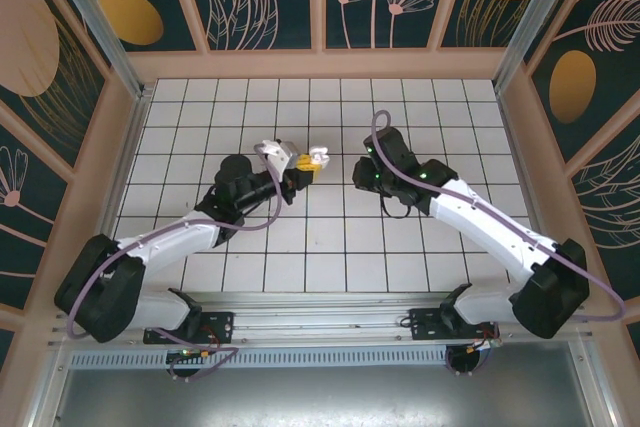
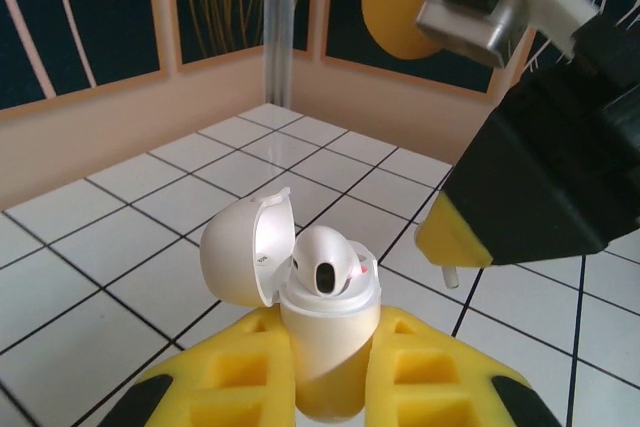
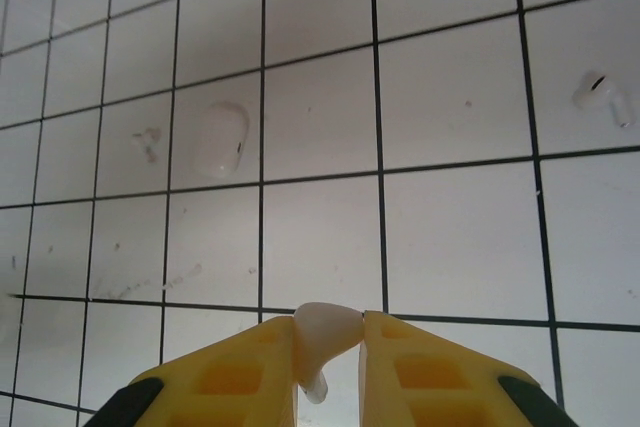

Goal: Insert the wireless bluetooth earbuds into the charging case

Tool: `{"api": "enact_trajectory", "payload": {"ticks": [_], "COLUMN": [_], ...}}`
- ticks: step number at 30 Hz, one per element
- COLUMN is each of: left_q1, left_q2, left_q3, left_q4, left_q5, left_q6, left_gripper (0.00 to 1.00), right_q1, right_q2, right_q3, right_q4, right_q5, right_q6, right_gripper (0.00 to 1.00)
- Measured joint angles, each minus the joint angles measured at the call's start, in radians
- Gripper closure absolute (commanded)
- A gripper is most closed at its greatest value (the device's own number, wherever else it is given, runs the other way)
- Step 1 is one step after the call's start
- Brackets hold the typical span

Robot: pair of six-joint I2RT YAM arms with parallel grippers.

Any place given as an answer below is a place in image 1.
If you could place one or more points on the white earbud charging case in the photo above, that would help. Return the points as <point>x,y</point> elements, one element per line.
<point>320,156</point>

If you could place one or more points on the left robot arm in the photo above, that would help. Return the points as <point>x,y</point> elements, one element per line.
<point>170,237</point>

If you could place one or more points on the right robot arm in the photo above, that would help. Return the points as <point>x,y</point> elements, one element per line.
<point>490,222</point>

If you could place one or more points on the grey metal sheet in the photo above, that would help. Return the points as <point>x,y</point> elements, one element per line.
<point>320,397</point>

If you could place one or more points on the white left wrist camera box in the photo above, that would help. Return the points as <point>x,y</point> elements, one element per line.
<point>280,152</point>

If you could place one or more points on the aluminium side rail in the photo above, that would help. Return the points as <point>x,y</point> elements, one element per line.
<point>127,167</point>
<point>522,172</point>

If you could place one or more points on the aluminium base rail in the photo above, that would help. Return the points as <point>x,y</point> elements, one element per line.
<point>320,317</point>

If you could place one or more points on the aluminium corner post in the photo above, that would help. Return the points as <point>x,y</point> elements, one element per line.
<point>535,17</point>
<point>100,27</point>

